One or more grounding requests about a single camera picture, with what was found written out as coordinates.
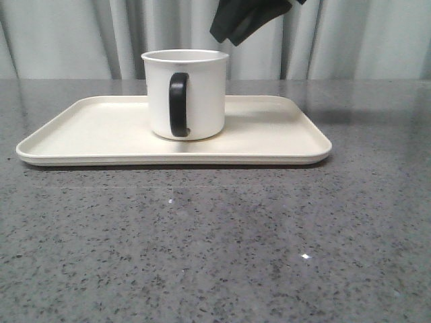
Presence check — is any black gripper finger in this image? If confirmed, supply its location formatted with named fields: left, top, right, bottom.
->
left=210, top=0, right=259, bottom=43
left=233, top=0, right=293, bottom=46

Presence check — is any white smiley mug black handle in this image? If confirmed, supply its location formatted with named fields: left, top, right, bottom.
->
left=141, top=49, right=229, bottom=141

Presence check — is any cream rectangular plastic tray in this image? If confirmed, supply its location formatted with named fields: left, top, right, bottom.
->
left=16, top=96, right=332, bottom=166

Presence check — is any grey-green pleated curtain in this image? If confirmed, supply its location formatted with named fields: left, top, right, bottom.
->
left=1, top=1, right=430, bottom=80

